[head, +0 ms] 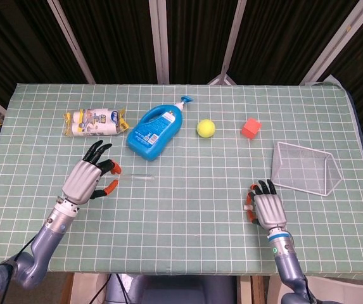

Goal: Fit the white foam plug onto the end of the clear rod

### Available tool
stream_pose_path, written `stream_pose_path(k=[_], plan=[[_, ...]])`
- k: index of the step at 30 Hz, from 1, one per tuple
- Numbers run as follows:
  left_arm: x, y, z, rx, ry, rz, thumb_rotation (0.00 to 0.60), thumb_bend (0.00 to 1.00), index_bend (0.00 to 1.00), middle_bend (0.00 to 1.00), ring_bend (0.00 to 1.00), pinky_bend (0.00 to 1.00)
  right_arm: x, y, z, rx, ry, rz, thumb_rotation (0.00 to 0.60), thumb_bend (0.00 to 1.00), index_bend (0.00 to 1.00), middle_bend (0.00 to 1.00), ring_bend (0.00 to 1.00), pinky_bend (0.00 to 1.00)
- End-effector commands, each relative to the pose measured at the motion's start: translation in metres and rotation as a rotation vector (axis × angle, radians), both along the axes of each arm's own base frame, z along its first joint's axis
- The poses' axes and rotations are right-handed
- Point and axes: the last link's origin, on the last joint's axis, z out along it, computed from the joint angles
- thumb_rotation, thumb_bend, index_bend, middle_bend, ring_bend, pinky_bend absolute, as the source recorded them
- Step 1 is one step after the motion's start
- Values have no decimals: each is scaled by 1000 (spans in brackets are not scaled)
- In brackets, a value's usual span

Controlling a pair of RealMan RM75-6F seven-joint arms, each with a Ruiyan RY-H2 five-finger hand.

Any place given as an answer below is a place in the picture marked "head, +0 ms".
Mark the white wire mesh basket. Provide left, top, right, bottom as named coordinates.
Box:
left=270, top=141, right=343, bottom=198

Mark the green white checked tablecloth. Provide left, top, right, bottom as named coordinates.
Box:
left=0, top=81, right=363, bottom=284

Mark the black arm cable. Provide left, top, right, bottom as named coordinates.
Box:
left=5, top=234, right=40, bottom=304

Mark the blue detergent pump bottle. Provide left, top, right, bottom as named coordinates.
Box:
left=126, top=96, right=194, bottom=162

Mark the red foam cube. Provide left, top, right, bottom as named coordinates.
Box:
left=240, top=117, right=263, bottom=140

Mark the plastic pack of white rolls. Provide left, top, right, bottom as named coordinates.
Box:
left=62, top=107, right=130, bottom=139

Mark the brown wooden table leg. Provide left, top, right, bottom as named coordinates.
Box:
left=61, top=272, right=75, bottom=304
left=239, top=275, right=267, bottom=304

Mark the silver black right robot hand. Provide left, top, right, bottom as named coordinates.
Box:
left=243, top=179, right=288, bottom=231

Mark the grey robot torso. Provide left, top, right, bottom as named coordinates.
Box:
left=105, top=274, right=239, bottom=304

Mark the clear glass test tube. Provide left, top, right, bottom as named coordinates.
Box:
left=103, top=173, right=155, bottom=182

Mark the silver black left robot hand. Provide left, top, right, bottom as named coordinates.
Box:
left=61, top=141, right=124, bottom=206

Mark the yellow tennis ball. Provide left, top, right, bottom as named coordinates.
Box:
left=196, top=118, right=216, bottom=139

